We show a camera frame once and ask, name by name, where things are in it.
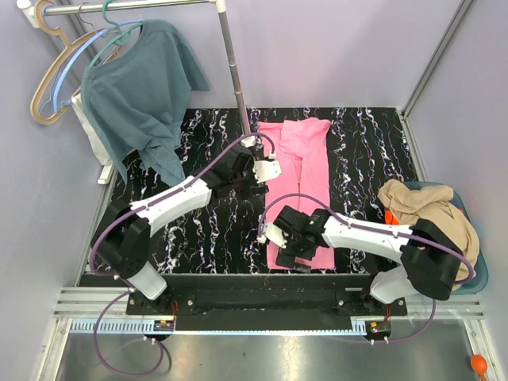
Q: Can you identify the pink t-shirt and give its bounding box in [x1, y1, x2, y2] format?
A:
[258, 117, 335, 270]

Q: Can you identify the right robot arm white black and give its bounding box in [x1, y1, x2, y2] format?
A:
[263, 206, 466, 315]

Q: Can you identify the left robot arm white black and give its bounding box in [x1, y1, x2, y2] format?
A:
[90, 144, 275, 314]

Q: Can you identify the beige garment in basket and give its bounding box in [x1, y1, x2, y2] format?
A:
[378, 179, 480, 300]

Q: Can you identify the teal t-shirt on hanger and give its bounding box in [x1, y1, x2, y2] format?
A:
[81, 20, 210, 187]

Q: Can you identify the green hanger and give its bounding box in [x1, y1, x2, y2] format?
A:
[89, 0, 143, 67]

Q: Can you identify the blue laundry basket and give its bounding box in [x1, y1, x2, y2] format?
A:
[404, 181, 489, 295]

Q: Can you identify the light blue hanger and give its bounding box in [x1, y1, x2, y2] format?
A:
[41, 18, 144, 119]

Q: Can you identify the orange ball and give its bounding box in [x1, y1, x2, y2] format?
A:
[470, 354, 488, 381]

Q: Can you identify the metal clothes rack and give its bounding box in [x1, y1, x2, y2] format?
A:
[15, 0, 263, 184]

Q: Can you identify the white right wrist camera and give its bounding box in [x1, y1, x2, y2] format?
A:
[257, 222, 287, 248]

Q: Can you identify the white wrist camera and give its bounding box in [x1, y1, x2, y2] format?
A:
[257, 222, 287, 248]
[252, 152, 282, 183]

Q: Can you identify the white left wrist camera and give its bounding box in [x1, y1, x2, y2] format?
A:
[252, 152, 282, 183]

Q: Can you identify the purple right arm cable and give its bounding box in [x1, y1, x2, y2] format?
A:
[257, 193, 477, 344]

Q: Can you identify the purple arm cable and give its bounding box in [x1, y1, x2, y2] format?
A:
[257, 193, 477, 344]
[89, 133, 279, 376]

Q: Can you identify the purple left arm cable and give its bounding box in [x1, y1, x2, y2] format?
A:
[89, 133, 279, 376]

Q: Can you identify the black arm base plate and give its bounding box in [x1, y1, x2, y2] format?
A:
[77, 272, 410, 333]

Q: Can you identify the white slotted cable duct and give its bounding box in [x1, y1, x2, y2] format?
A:
[70, 318, 176, 335]

